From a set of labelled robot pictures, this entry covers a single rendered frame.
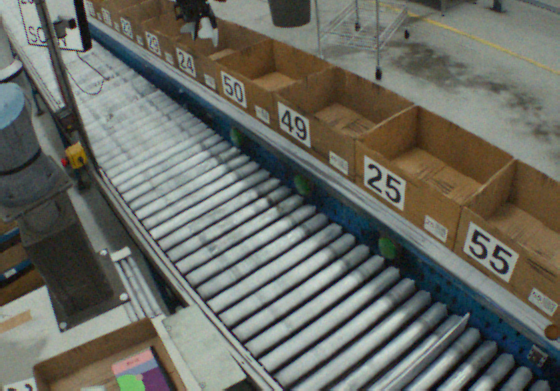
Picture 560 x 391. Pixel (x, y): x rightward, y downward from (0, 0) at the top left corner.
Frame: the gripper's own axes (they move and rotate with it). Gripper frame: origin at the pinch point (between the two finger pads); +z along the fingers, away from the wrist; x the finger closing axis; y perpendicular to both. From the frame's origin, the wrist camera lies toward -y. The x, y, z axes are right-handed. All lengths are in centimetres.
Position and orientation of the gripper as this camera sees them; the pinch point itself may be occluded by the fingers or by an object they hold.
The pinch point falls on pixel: (206, 40)
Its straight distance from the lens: 148.8
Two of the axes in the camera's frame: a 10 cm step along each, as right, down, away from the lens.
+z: 0.9, 8.1, 5.8
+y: -7.4, 4.5, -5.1
